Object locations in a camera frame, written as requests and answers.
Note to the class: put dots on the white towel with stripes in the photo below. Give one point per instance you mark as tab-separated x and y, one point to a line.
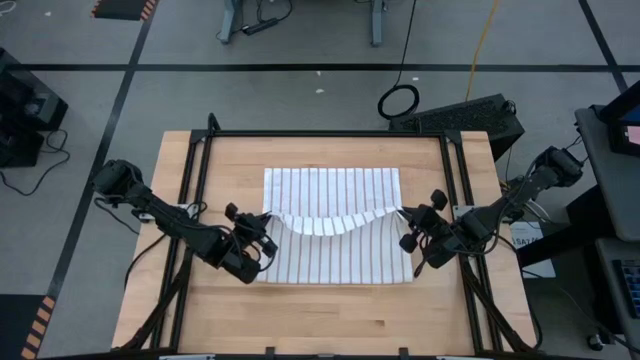
330	190

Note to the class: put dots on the black aluminium table frame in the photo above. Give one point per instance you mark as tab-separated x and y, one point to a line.
325	133

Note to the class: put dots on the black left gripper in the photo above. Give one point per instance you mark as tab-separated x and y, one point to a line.
245	265

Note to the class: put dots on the black mat with orange stripes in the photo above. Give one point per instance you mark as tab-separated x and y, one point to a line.
15	325
122	7

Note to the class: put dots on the black equipment cart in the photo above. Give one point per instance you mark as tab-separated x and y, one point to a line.
25	100

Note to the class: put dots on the white paper sheet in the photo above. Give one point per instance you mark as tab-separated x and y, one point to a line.
537	260

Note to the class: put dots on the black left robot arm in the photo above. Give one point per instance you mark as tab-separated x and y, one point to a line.
165	215

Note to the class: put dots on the black tablet display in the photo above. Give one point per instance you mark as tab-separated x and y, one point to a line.
627	135

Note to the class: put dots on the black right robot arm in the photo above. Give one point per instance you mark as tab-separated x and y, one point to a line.
500	207

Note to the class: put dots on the grey side desk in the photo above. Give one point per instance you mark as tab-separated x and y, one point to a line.
615	190

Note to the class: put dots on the small black bracket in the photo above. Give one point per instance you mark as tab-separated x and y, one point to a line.
403	352
270	352

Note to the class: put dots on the black power strip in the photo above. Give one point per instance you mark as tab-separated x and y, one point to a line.
260	26

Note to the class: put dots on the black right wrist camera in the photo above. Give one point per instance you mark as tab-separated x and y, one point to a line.
440	252

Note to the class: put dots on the black caster wheel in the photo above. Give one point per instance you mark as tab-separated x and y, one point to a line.
595	342

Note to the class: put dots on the grey desk leg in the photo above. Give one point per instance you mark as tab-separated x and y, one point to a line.
229	20
377	25

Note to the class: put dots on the black computer tower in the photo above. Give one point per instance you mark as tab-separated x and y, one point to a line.
460	117

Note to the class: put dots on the black keyboard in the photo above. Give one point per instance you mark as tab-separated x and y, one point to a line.
631	290

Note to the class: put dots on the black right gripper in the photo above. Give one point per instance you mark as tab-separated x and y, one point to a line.
437	240

